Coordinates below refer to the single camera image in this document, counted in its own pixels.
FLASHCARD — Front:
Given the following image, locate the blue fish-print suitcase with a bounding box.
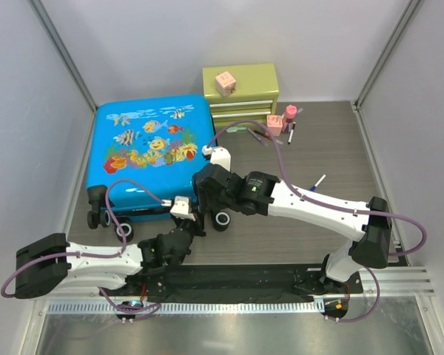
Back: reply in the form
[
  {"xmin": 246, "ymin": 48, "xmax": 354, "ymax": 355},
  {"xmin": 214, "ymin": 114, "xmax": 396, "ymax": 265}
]
[{"xmin": 86, "ymin": 94, "xmax": 215, "ymax": 240}]

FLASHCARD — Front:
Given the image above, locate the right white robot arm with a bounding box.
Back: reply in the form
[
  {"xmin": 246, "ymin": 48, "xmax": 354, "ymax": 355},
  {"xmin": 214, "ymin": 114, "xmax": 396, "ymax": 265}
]
[{"xmin": 193, "ymin": 163, "xmax": 391, "ymax": 293}]

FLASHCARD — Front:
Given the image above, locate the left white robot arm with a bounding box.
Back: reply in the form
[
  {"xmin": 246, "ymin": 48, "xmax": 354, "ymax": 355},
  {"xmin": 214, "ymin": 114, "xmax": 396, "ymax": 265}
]
[{"xmin": 13, "ymin": 216, "xmax": 206, "ymax": 300}]

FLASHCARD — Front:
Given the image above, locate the mint green small tool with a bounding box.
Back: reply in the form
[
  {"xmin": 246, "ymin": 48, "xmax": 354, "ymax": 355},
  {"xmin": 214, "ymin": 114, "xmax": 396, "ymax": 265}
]
[{"xmin": 226, "ymin": 126, "xmax": 246, "ymax": 133}]

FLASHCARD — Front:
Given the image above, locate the pink silver pen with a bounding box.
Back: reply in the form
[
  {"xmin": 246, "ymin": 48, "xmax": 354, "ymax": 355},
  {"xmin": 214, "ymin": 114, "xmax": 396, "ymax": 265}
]
[{"xmin": 246, "ymin": 128, "xmax": 268, "ymax": 146}]

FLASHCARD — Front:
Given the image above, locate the pink cube on table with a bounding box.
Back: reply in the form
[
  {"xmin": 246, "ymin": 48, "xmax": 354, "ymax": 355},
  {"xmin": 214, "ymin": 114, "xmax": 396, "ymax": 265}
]
[{"xmin": 266, "ymin": 115, "xmax": 284, "ymax": 136}]

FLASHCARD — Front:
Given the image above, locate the white blue marker pen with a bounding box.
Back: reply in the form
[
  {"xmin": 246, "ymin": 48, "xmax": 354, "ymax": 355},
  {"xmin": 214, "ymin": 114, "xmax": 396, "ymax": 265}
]
[{"xmin": 309, "ymin": 174, "xmax": 326, "ymax": 192}]

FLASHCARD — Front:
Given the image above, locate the black white marker pen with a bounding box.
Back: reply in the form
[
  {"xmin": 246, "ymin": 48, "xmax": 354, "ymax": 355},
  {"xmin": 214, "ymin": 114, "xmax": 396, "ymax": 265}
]
[{"xmin": 287, "ymin": 121, "xmax": 296, "ymax": 145}]

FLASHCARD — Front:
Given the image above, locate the green drawer cabinet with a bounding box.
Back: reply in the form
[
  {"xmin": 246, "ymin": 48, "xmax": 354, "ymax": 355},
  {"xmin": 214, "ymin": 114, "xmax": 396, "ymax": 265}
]
[{"xmin": 202, "ymin": 63, "xmax": 280, "ymax": 129}]

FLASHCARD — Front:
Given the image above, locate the pink cube on cabinet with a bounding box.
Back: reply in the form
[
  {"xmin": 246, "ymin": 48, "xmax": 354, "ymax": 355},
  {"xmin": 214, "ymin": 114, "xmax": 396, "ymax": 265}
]
[{"xmin": 215, "ymin": 71, "xmax": 237, "ymax": 97}]

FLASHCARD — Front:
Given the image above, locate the pink capped bottle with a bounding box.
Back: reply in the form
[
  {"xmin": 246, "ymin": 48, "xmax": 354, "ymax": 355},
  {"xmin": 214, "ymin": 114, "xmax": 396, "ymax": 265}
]
[{"xmin": 282, "ymin": 105, "xmax": 297, "ymax": 133}]

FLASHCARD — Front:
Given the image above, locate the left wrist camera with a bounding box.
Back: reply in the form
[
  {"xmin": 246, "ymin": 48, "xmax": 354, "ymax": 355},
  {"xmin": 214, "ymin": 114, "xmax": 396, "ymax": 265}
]
[{"xmin": 161, "ymin": 196, "xmax": 195, "ymax": 221}]

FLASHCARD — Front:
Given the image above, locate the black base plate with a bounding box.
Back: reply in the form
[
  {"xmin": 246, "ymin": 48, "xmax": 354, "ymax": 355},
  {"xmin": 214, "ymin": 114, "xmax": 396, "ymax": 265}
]
[{"xmin": 105, "ymin": 264, "xmax": 363, "ymax": 305}]

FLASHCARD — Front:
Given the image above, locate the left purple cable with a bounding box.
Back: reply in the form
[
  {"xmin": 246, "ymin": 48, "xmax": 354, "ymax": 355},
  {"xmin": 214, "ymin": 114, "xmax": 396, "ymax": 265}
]
[{"xmin": 0, "ymin": 179, "xmax": 175, "ymax": 321}]

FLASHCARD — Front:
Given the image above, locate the aluminium rail frame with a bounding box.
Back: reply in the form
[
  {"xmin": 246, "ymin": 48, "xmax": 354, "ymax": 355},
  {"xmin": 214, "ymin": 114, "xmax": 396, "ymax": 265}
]
[{"xmin": 38, "ymin": 266, "xmax": 435, "ymax": 320}]

